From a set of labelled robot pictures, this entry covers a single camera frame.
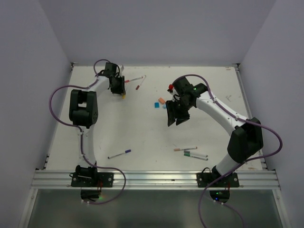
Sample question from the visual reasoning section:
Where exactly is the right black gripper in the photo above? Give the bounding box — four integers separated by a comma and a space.
166, 98, 193, 125

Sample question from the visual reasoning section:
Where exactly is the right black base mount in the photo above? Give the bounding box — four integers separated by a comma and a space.
196, 167, 240, 203

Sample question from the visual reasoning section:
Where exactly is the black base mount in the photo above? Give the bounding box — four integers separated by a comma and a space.
69, 165, 114, 202
196, 167, 240, 203

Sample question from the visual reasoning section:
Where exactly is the orange highlighter cap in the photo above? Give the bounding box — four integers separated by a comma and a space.
158, 97, 166, 104

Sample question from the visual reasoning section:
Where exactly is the purple cap thin pen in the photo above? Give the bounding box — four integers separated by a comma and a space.
107, 149, 132, 159

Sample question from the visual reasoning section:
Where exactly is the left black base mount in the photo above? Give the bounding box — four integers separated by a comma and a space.
69, 165, 114, 202

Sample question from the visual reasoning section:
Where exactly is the grey cap thin pen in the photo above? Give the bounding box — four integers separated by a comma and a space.
184, 150, 208, 158

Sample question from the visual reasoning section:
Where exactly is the light blue highlighter cap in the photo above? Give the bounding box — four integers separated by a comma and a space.
154, 102, 160, 108

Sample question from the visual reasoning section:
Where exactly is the dark red cap thin pen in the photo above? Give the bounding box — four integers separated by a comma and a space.
135, 75, 147, 90

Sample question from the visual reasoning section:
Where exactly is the pink cap thin pen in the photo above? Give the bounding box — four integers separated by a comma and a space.
124, 75, 146, 83

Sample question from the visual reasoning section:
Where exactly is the orange cap thin pen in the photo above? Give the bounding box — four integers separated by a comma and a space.
173, 146, 198, 152

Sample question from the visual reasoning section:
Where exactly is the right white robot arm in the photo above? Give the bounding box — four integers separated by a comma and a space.
165, 77, 264, 187

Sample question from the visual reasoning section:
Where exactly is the aluminium front rail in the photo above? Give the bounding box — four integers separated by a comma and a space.
30, 170, 280, 190

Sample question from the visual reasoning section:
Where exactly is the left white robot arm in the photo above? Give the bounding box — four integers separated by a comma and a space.
69, 62, 126, 168

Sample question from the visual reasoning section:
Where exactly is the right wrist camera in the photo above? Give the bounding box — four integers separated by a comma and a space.
167, 84, 179, 97

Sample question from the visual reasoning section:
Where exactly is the green cap thin pen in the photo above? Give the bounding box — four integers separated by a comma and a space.
184, 153, 208, 161

